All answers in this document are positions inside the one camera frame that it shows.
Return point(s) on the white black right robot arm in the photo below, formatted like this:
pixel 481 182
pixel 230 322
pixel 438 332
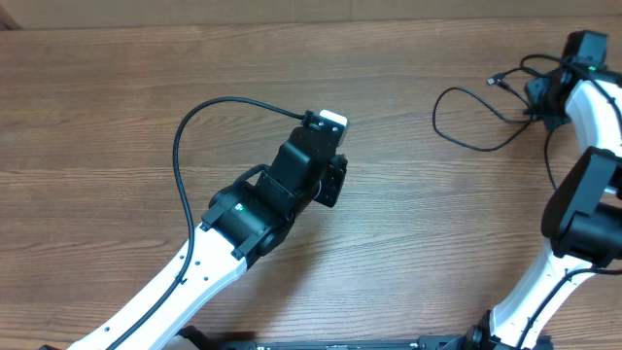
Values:
pixel 582 233

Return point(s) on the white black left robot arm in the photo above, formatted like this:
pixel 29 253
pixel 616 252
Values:
pixel 243 223

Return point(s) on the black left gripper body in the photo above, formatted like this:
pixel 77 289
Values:
pixel 329 183

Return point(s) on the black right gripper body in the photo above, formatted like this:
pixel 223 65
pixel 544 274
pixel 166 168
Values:
pixel 536 90

